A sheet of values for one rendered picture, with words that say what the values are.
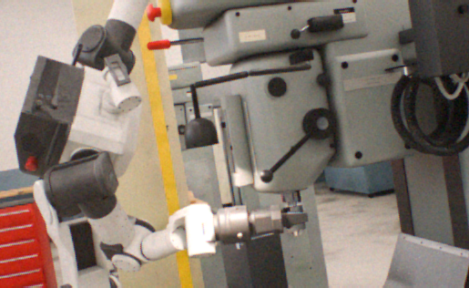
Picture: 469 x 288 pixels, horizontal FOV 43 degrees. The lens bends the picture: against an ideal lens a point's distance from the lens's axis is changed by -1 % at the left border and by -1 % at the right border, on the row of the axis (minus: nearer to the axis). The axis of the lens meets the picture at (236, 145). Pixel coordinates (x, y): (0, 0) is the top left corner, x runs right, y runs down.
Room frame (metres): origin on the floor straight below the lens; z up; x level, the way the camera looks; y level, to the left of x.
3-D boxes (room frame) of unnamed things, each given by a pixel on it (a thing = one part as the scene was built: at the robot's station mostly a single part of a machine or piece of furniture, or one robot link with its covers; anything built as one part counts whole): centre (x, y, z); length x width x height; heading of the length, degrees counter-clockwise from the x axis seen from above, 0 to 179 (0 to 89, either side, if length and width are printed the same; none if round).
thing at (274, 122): (1.44, -0.11, 1.47); 0.21 x 0.19 x 0.32; 16
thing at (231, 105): (1.41, 0.00, 1.45); 0.04 x 0.04 x 0.21; 16
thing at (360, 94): (1.49, -0.30, 1.47); 0.24 x 0.19 x 0.26; 16
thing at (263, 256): (1.91, 0.01, 1.04); 0.22 x 0.12 x 0.20; 23
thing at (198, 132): (1.30, 0.07, 1.48); 0.07 x 0.07 x 0.06
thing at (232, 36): (1.45, -0.15, 1.68); 0.34 x 0.24 x 0.10; 106
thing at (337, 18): (1.33, -0.21, 1.66); 0.12 x 0.04 x 0.04; 106
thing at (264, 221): (1.44, -0.02, 1.24); 0.13 x 0.12 x 0.10; 178
